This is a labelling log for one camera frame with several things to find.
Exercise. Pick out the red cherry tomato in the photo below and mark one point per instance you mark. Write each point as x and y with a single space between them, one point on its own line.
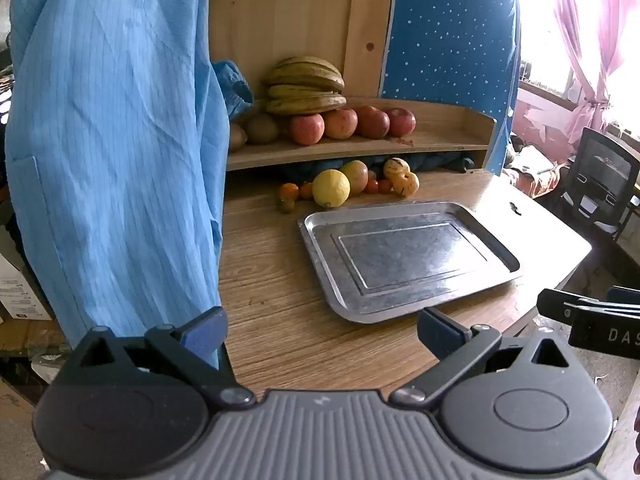
371 186

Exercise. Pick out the bunch of yellow bananas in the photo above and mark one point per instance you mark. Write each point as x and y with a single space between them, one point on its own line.
305 85

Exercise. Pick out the light blue striped coat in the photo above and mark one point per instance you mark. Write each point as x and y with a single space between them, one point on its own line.
110 135

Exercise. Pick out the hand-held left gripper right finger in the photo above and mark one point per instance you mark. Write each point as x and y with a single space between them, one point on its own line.
440 332

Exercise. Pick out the striped pale pepino melon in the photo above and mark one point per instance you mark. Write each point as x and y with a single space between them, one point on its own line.
396 166

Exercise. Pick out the red apple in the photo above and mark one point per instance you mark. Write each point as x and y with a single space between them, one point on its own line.
307 129
341 123
402 122
372 122

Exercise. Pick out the orange tangerine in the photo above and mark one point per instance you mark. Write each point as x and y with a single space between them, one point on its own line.
306 190
288 190

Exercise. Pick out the yellow red mango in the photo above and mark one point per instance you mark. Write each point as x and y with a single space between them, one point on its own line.
356 177

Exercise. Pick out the pine wood panel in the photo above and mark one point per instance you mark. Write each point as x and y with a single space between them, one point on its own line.
290 20

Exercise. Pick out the white cardboard box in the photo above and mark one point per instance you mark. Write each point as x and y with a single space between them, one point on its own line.
20 290

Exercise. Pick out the blue white-dotted panel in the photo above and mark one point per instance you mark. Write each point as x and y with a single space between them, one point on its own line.
450 35

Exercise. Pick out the orange pepino melon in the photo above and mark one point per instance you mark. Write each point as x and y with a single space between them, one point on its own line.
406 184

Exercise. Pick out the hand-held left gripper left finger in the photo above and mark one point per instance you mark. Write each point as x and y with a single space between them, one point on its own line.
205 332

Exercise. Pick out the crumpled blue cloth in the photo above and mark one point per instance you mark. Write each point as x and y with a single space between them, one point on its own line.
232 87

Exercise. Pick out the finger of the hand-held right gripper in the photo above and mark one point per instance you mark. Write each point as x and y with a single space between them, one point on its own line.
555 302
605 330

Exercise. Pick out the metal tray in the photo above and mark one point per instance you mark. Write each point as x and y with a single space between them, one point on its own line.
410 255

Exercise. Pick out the yellow lemon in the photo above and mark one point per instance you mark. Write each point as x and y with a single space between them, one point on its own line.
331 189

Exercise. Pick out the dark blue cloth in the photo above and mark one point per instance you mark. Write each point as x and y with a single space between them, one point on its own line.
440 160

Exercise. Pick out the pink curtain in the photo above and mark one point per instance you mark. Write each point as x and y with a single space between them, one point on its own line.
590 35

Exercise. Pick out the black office chair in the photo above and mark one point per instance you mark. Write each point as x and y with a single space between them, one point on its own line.
605 170

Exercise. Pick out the large brown kiwi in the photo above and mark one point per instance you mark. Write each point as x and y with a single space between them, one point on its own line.
262 129
237 137

